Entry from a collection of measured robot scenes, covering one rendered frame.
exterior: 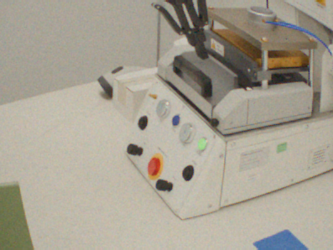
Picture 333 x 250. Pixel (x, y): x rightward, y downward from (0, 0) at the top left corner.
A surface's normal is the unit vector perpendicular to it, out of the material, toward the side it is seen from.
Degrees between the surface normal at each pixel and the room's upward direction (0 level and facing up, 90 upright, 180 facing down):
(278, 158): 90
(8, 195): 90
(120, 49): 90
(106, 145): 0
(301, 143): 90
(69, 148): 0
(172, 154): 65
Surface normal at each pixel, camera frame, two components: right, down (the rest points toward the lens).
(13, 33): 0.45, 0.40
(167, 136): -0.83, -0.24
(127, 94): -0.86, 0.18
